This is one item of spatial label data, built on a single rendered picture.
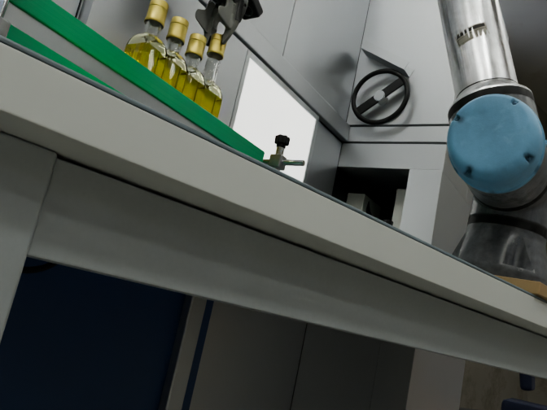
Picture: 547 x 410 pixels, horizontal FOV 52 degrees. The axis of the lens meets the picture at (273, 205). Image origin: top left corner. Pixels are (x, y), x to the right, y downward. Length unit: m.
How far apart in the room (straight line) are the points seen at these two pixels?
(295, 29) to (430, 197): 0.68
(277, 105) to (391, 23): 0.74
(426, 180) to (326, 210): 1.48
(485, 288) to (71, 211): 0.46
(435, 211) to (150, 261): 1.54
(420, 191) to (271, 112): 0.59
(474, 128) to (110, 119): 0.55
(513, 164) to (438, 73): 1.31
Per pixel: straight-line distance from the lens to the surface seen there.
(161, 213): 0.39
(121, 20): 1.20
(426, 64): 2.09
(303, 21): 1.84
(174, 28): 1.11
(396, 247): 0.51
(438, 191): 1.88
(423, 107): 2.01
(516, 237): 0.88
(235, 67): 1.47
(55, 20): 0.77
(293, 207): 0.41
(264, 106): 1.57
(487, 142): 0.78
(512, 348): 0.86
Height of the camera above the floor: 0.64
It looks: 12 degrees up
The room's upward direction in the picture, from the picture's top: 12 degrees clockwise
